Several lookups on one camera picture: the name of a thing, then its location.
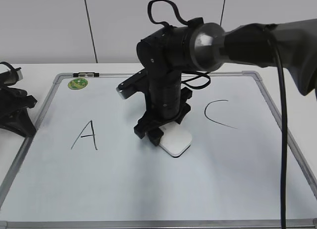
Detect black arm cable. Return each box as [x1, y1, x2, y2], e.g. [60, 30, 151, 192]
[147, 0, 289, 229]

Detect white rectangular board eraser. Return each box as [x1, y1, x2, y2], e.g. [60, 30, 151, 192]
[159, 122, 192, 158]

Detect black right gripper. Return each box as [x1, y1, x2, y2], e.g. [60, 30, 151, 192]
[134, 69, 192, 146]

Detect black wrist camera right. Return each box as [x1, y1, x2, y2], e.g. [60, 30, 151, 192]
[116, 69, 149, 99]

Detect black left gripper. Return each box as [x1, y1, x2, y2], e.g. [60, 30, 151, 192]
[0, 85, 37, 137]

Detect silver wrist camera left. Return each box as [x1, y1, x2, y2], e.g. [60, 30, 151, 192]
[0, 61, 23, 87]

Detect white board with grey frame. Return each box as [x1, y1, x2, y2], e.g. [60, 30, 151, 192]
[0, 70, 317, 229]

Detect round green magnet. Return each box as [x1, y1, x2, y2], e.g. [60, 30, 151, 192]
[67, 78, 88, 90]

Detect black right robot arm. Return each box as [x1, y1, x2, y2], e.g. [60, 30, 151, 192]
[134, 18, 317, 145]

